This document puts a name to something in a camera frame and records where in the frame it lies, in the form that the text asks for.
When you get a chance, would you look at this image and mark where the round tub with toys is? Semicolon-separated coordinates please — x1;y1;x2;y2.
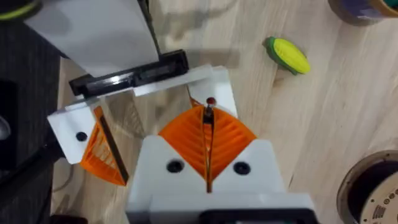
328;0;398;26

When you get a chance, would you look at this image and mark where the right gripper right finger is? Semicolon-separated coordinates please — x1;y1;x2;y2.
208;106;286;196

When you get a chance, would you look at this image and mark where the small red-headed screw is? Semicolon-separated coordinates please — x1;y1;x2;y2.
203;96;217;124

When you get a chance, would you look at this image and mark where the round disc with holes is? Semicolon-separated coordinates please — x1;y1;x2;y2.
336;150;398;224

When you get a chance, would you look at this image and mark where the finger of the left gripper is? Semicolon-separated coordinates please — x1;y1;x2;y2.
47;98;130;187
186;65;239;119

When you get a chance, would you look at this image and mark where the yellow and green corn toy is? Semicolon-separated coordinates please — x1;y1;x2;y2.
264;36;312;76

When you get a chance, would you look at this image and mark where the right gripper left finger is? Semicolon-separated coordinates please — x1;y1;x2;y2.
127;105;209;213

